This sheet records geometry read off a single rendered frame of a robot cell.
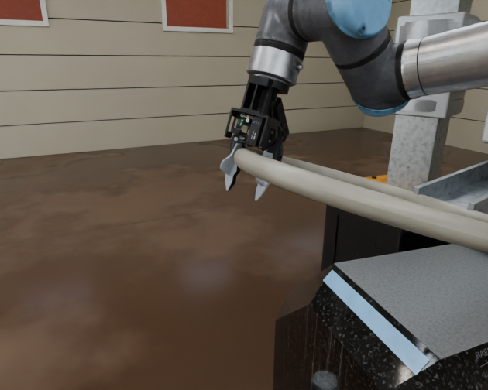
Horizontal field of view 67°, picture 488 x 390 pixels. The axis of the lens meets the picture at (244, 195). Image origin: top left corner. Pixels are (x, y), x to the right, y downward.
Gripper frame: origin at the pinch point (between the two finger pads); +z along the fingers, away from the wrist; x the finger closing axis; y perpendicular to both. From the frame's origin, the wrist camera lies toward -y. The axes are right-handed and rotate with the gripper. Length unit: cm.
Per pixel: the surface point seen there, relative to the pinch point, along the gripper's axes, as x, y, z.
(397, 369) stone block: 36.0, -10.6, 25.1
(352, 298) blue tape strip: 23.9, -24.6, 20.1
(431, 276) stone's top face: 39, -38, 11
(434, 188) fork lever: 32.5, -25.8, -9.8
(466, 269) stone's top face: 47, -45, 8
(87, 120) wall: -453, -380, 35
